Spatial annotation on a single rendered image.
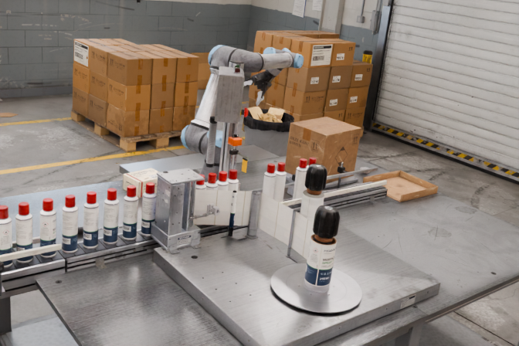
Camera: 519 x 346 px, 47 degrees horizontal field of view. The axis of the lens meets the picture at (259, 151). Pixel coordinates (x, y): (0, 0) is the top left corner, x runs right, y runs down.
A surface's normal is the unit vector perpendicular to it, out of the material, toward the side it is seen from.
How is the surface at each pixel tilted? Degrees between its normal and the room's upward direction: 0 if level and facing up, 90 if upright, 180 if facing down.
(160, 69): 90
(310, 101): 90
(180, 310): 0
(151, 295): 0
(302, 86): 90
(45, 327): 0
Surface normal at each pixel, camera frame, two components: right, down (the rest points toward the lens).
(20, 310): 0.11, -0.94
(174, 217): 0.61, 0.31
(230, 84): 0.04, 0.32
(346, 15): -0.76, 0.12
